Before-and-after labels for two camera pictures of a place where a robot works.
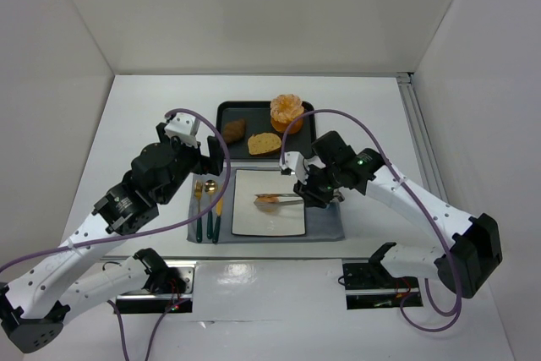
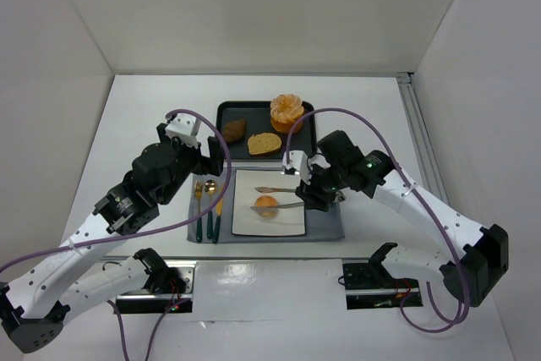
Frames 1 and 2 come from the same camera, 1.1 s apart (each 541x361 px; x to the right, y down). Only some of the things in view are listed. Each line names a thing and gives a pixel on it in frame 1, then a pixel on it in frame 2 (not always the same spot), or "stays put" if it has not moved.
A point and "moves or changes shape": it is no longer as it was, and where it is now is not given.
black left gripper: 215,155 stays put
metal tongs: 298,199 moves or changes shape
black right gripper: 313,191 stays put
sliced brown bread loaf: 264,143 stays put
